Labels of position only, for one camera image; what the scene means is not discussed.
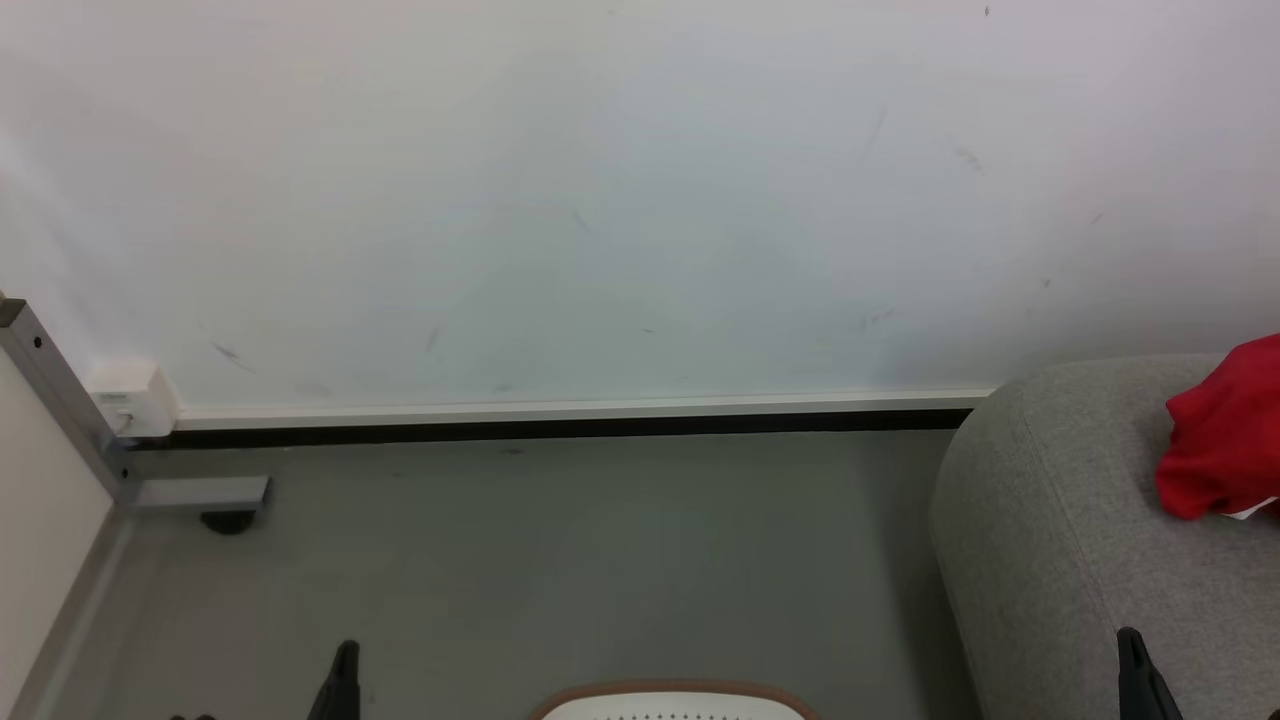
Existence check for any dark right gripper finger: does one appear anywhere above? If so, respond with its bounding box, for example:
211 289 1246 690
1116 627 1184 720

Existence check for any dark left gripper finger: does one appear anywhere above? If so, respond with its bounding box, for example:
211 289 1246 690
306 640 362 720

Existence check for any red white-striped garment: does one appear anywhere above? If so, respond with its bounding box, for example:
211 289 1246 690
1154 334 1280 522

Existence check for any grey fabric sofa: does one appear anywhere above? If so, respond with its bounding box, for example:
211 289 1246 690
929 352 1280 720

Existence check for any white laundry basket brown rim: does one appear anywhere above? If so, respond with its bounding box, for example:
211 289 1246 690
528 679 823 720

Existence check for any beige partition panel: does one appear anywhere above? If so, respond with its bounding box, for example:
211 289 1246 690
0 352 115 716

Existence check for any white and black baseboard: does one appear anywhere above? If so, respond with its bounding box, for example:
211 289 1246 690
160 387 998 448

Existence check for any white wall socket box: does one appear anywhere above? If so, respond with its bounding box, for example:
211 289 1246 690
87 359 182 440

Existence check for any grey metal partition frame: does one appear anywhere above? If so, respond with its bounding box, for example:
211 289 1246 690
0 293 272 720

